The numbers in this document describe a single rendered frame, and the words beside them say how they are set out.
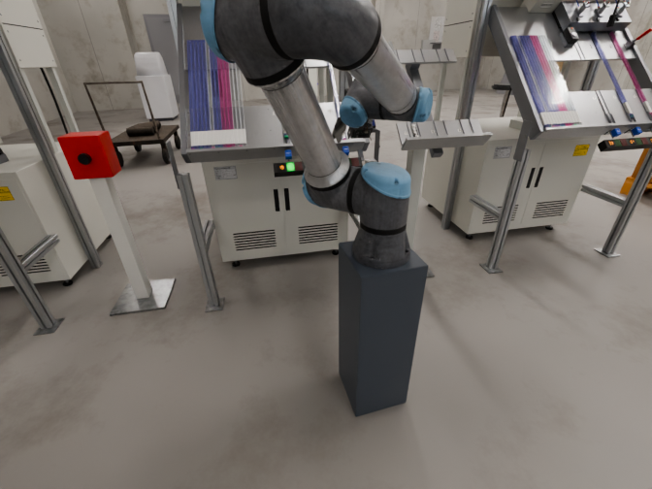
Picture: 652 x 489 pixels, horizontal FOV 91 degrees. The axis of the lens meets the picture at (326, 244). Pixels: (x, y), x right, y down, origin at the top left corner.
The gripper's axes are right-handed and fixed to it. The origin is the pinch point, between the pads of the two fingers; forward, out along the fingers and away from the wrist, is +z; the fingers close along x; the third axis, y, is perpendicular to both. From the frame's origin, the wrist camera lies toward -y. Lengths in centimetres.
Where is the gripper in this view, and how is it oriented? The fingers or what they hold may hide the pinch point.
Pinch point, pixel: (349, 135)
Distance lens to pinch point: 121.1
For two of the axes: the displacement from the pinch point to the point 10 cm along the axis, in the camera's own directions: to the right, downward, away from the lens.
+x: 9.8, -1.1, 1.5
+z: -1.1, 2.8, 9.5
